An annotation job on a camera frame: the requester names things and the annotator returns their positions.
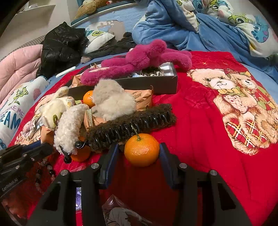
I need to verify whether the person's hand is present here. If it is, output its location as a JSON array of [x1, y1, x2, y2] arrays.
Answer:
[[1, 191, 27, 219]]

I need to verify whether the blue monster print duvet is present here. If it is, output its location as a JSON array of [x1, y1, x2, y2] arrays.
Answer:
[[132, 1, 277, 81]]

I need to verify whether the small monster print pillow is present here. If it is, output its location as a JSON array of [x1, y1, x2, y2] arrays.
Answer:
[[84, 30, 115, 54]]

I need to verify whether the tangerine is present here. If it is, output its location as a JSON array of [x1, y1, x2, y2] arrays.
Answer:
[[83, 90, 95, 108], [124, 133, 160, 167]]

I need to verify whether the white monster scream pillow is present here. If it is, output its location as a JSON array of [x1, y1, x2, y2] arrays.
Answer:
[[0, 76, 49, 150]]

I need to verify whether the magenta plush bear toy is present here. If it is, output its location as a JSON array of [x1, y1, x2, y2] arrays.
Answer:
[[80, 39, 192, 86]]

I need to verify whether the blue bed headboard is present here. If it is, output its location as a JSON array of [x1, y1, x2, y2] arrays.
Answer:
[[71, 1, 148, 41]]

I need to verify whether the round badge in sleeve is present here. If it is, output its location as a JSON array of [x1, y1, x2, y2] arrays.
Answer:
[[102, 195, 154, 226]]

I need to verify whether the beige fluffy plush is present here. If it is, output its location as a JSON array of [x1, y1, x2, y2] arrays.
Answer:
[[92, 79, 137, 121]]

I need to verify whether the white wall shelf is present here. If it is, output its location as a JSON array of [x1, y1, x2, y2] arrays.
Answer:
[[11, 1, 56, 25]]

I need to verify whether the blue crochet scrunchie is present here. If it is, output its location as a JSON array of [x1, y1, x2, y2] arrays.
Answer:
[[132, 72, 144, 78]]

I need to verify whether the black puffer jacket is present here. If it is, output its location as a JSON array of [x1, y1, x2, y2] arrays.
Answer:
[[36, 22, 89, 79]]

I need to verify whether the dark fuzzy hair claw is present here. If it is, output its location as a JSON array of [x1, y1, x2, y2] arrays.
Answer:
[[74, 104, 177, 151]]

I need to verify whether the brown crochet scrunchie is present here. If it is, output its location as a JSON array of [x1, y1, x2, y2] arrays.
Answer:
[[141, 67, 164, 77]]

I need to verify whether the red teddy bear blanket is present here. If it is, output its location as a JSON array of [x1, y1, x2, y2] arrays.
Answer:
[[8, 51, 278, 226]]

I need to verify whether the cream plush rabbit toy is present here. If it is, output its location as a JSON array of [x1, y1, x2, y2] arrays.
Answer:
[[39, 86, 75, 130]]

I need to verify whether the black shallow box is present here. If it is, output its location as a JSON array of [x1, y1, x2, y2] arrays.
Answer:
[[68, 62, 178, 100]]

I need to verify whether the dark grey garment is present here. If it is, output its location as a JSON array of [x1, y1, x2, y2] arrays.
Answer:
[[81, 32, 136, 64]]

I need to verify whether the pink quilted comforter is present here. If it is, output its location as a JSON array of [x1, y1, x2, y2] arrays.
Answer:
[[0, 44, 42, 106]]

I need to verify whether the beaded bracelet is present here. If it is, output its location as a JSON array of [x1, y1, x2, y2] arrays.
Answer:
[[34, 158, 57, 195]]

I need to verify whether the white fuzzy hair clip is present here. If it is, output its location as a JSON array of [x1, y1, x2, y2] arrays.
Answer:
[[54, 104, 89, 164]]

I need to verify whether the brown plush dog toy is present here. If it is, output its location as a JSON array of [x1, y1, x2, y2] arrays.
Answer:
[[74, 0, 114, 19]]

